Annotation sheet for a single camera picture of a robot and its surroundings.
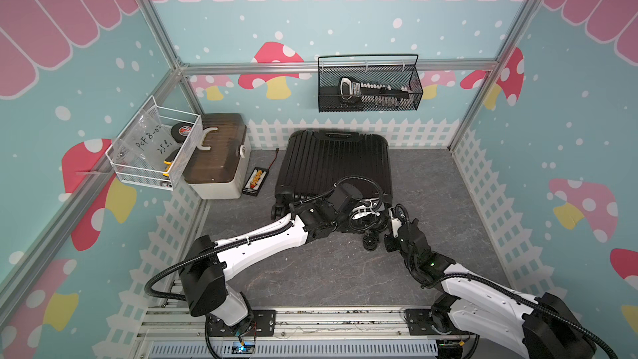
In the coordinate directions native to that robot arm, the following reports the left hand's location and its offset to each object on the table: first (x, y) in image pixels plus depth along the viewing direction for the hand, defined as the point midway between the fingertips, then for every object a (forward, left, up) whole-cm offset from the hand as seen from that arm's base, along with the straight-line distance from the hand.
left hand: (352, 202), depth 78 cm
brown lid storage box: (+16, +47, -3) cm, 50 cm away
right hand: (-2, -13, -11) cm, 18 cm away
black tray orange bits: (+22, +39, -19) cm, 49 cm away
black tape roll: (+18, +56, +13) cm, 60 cm away
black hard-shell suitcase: (+15, +12, +2) cm, 20 cm away
